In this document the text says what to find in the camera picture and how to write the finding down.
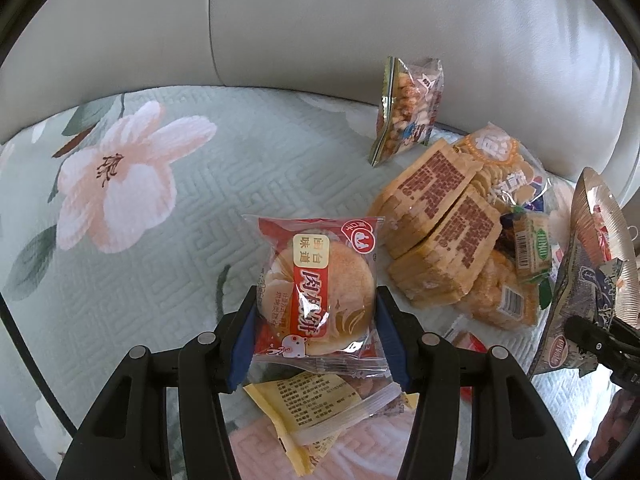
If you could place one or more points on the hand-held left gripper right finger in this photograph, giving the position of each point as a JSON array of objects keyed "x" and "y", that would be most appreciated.
[{"x": 395, "y": 355}]

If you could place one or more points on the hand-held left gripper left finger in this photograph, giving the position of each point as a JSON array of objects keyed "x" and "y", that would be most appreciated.
[{"x": 242, "y": 340}]

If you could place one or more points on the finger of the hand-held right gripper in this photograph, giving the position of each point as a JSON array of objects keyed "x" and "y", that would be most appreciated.
[{"x": 595, "y": 335}]

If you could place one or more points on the blue foil chip bag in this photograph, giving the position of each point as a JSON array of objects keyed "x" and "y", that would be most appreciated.
[{"x": 575, "y": 280}]

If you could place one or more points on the red pastry packet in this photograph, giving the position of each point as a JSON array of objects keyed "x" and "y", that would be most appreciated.
[{"x": 310, "y": 285}]

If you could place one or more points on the orange sandwich cracker packet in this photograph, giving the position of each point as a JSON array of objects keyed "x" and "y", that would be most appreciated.
[
  {"x": 450, "y": 255},
  {"x": 430, "y": 185}
]

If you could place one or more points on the person's right forearm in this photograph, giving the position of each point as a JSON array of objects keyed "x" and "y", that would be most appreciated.
[{"x": 615, "y": 425}]

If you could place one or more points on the small red packet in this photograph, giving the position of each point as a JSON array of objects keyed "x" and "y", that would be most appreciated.
[{"x": 465, "y": 341}]

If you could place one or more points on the yellow pastry packet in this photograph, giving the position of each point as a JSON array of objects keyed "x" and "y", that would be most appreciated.
[{"x": 310, "y": 400}]

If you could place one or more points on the clear biscuit packet with barcode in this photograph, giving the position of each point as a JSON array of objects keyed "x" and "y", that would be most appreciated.
[{"x": 500, "y": 300}]

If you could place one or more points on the small green yellow packet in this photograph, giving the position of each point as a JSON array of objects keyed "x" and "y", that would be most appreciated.
[{"x": 535, "y": 245}]

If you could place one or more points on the floral quilted mat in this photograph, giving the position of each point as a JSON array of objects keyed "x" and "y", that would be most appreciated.
[{"x": 175, "y": 210}]

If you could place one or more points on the orange round cracker bag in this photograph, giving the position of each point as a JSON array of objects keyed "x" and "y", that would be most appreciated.
[{"x": 495, "y": 150}]

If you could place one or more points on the clear mixed cracker bag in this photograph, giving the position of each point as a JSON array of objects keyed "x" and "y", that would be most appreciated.
[{"x": 407, "y": 110}]

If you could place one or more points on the white sofa backrest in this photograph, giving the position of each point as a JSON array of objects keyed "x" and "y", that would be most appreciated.
[{"x": 350, "y": 20}]

